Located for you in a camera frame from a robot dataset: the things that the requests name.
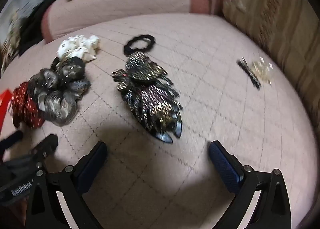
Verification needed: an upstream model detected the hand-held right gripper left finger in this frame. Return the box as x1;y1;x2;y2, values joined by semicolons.
26;141;108;229

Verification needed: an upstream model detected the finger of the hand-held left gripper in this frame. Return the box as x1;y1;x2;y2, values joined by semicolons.
0;131;24;152
31;134;58;162

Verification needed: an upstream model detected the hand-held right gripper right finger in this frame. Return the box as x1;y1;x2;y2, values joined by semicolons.
209;140;292;229

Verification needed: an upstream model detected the red dotted scrunchie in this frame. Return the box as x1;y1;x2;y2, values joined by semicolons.
8;81;46;129

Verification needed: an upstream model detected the white tray with red rim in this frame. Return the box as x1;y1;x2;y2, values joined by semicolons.
0;89;13;130

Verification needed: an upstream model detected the grey beaded accessory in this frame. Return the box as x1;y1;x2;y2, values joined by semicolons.
27;57;92;127

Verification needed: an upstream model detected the pile of sequined hair clips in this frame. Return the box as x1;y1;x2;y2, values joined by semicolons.
111;52;183;144

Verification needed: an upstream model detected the white printed scrunchie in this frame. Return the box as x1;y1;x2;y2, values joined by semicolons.
57;34;101;63

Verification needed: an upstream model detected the black hair tie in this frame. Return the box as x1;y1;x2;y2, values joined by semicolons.
123;34;156;55

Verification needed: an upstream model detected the pink quilted mattress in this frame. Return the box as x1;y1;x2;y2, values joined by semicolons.
0;14;312;229

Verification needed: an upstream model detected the gold and black hair clip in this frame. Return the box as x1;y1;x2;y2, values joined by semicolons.
236;56;275;91

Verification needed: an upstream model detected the black cloth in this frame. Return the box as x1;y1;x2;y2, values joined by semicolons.
15;0;63;51

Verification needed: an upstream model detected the pink bolster pillow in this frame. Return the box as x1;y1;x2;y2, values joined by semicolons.
41;0;211;44

